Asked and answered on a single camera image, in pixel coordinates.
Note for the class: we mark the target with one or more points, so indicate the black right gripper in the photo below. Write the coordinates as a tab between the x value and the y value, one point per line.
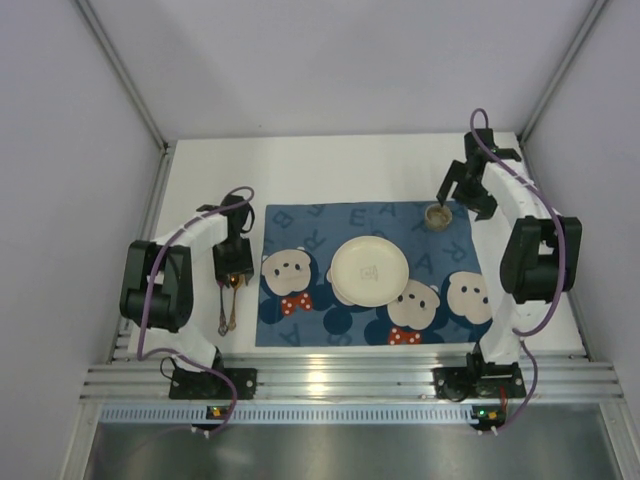
467	182

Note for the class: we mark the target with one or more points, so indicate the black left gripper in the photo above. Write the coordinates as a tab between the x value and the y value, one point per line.
233	267

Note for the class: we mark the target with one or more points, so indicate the gold spoon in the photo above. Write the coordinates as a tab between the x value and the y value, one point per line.
233	300

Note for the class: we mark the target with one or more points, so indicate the blue bear print cloth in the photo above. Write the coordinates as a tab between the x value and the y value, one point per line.
445	301

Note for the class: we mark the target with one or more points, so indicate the cream round plate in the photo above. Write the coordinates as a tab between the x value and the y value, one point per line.
368	271

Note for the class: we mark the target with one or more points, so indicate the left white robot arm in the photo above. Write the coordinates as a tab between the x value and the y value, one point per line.
157	292

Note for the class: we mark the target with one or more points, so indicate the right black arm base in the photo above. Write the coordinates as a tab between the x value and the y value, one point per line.
479	379

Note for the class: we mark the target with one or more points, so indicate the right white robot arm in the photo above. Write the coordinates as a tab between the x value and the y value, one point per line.
528	252

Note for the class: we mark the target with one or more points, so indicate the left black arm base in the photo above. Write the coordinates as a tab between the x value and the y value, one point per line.
190	385

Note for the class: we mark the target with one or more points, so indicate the aluminium mounting rail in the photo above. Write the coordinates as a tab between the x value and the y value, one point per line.
344	375

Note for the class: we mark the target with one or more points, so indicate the perforated grey cable tray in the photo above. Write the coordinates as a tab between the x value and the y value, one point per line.
300	414

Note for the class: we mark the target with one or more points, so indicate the right aluminium frame post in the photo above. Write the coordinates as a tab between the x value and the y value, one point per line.
579	38

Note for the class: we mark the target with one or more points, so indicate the aluminium frame post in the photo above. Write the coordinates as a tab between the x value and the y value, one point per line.
579	38
99	33

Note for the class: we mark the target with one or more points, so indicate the left aluminium frame post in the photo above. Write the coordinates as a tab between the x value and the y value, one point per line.
99	33

